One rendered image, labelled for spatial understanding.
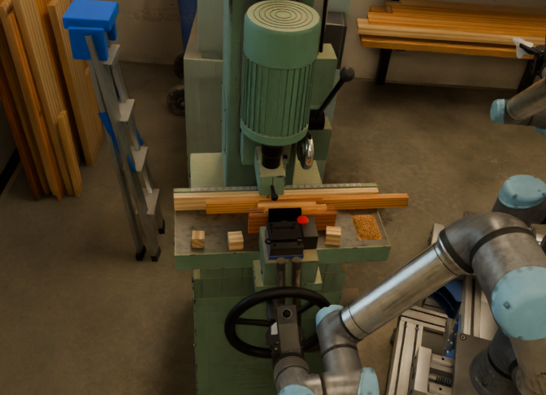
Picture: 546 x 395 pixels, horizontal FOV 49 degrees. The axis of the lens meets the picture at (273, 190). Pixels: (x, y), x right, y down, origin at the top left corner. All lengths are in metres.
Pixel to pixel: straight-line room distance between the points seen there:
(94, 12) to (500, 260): 1.64
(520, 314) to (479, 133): 2.99
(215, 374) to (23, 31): 1.59
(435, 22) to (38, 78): 2.18
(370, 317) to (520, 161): 2.71
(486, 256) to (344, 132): 2.69
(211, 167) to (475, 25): 2.14
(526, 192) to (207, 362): 1.11
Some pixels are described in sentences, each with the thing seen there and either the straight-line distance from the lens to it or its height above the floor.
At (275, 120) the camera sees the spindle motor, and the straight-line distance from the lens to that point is 1.45.
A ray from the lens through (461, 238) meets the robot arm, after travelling 1.11.
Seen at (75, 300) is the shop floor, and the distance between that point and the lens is 2.73.
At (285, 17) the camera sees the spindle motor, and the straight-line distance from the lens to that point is 1.39.
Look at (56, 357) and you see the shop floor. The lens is 2.58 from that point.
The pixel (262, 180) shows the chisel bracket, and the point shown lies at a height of 1.06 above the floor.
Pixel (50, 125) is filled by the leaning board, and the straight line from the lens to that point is 2.96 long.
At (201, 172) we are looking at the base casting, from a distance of 2.02.
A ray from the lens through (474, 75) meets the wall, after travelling 4.38.
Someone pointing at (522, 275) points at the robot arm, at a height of 1.41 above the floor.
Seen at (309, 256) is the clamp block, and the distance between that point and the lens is 1.55.
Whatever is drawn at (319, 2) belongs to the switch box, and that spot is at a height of 1.42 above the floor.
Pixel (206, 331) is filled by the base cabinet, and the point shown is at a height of 0.55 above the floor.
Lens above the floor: 2.09
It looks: 41 degrees down
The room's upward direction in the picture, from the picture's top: 5 degrees clockwise
